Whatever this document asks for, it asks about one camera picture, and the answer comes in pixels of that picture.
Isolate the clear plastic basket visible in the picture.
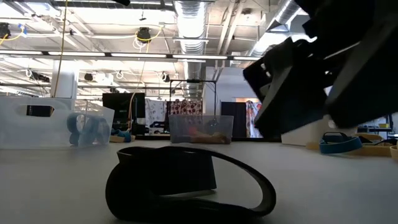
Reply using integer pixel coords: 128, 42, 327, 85
0, 96, 115, 149

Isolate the black monitor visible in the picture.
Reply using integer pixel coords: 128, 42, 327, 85
102, 92, 146, 125

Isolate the grey translucent basket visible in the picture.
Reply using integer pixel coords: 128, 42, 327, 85
169, 114, 234, 144

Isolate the black hanging cable reel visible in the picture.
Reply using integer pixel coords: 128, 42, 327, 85
136, 27, 152, 44

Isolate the red dotted cloth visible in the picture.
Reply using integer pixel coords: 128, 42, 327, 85
169, 100, 203, 116

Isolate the yellow extension cable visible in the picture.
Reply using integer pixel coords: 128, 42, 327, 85
54, 0, 68, 98

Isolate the short black rubber band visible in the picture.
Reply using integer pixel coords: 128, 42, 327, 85
104, 146, 277, 223
371, 138, 398, 146

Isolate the long ceiling light strip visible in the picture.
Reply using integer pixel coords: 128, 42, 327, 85
0, 50, 262, 62

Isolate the white plastic basket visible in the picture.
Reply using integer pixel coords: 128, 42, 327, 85
281, 114, 359, 146

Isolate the black clothes rack frame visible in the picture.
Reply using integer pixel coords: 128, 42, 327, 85
169, 79, 218, 116

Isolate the silver ventilation duct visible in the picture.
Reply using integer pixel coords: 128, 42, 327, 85
248, 0, 312, 60
174, 0, 208, 98

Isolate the white column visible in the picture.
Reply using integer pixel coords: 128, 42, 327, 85
51, 60, 78, 101

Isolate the white patterned cloth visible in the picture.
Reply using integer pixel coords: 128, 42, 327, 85
145, 98, 167, 126

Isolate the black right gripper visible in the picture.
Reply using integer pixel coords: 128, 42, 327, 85
243, 0, 398, 138

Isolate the colourful floral cloth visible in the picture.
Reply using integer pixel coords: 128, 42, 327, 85
246, 100, 264, 138

